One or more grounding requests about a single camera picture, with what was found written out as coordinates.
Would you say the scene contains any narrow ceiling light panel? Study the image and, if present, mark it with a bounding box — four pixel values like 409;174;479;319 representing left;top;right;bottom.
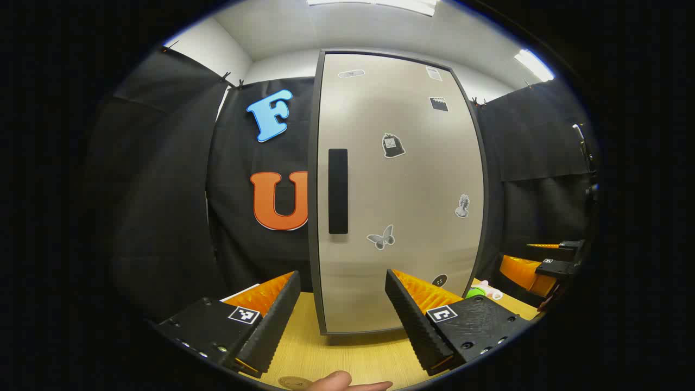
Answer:
514;48;555;83

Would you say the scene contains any black door handle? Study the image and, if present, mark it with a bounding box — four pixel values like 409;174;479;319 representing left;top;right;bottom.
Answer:
328;148;349;235

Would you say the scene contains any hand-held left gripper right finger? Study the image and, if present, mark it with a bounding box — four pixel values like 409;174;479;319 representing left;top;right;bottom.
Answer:
384;268;532;376

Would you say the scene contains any black backdrop cloth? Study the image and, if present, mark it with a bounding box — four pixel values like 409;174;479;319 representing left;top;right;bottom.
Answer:
81;46;598;326

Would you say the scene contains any wide ceiling light panel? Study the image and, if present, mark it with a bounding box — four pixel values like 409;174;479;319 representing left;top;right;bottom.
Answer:
307;0;438;16

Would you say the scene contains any pink and white toy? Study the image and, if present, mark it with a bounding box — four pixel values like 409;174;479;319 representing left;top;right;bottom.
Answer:
472;279;504;301

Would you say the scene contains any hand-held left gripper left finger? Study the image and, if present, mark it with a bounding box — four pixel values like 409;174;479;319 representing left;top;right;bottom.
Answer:
154;270;302;380

